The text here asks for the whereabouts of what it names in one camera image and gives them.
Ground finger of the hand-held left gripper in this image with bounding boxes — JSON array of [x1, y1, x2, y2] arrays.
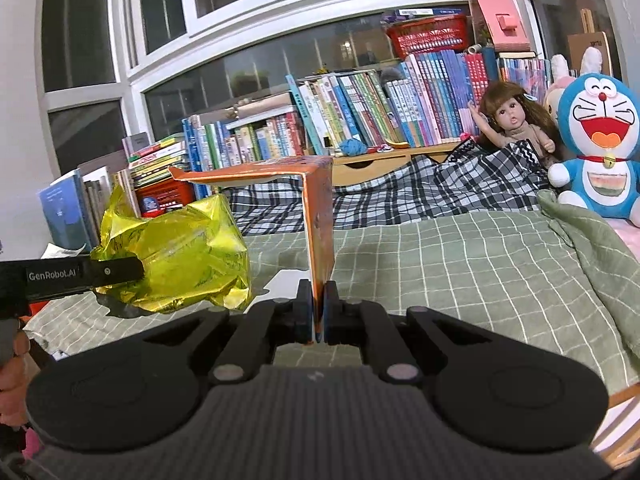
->
[[90, 256, 146, 290]]

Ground pink plastic box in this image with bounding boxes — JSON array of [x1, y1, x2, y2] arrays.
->
[[462, 0, 532, 53]]

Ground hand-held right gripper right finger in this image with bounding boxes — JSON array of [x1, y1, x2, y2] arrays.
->
[[324, 280, 493, 383]]

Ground brown cardboard board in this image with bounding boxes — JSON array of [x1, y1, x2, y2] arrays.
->
[[567, 7, 613, 79]]

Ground white paper scrap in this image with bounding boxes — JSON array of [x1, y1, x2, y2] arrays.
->
[[260, 267, 315, 306]]

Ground orange carton box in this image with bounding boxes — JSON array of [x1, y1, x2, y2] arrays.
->
[[167, 156, 336, 343]]

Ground paper magazine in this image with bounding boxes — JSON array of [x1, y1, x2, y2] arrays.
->
[[40, 242, 87, 262]]

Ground blue cat plush toy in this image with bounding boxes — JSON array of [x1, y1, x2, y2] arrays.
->
[[547, 72, 640, 228]]

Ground person's left hand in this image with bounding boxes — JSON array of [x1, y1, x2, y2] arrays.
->
[[0, 331, 31, 428]]

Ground red plastic basket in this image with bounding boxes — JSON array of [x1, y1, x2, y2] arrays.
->
[[135, 180, 196, 218], [385, 14, 473, 58]]

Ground wooden desktop shelf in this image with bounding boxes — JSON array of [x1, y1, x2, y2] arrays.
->
[[327, 140, 468, 187]]

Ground white window frame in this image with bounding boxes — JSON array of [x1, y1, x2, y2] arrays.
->
[[37, 0, 640, 176]]

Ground large blue book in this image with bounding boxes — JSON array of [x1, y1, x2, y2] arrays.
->
[[37, 170, 98, 256]]

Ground stack of flat picture books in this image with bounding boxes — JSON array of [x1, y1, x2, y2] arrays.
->
[[125, 132, 191, 191]]

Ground white rabbit plush toy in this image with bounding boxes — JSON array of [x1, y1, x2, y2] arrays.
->
[[544, 47, 606, 121]]

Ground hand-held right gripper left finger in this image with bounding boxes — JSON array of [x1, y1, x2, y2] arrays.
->
[[142, 279, 317, 383]]

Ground black white plaid blanket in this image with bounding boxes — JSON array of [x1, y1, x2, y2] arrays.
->
[[220, 139, 561, 237]]

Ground green checked blanket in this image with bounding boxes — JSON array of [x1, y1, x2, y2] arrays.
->
[[22, 195, 640, 396]]

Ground group of thin pale books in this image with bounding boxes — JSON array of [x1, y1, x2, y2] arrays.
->
[[80, 165, 132, 246]]

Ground yellow plastic bag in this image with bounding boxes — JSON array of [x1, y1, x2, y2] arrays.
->
[[90, 184, 253, 315]]

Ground row of upright books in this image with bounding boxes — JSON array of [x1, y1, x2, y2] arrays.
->
[[181, 45, 553, 173]]

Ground brown haired doll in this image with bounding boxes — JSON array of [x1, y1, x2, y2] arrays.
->
[[467, 82, 561, 167]]

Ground person's pink clothing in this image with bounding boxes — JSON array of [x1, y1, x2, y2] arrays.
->
[[20, 430, 44, 461]]

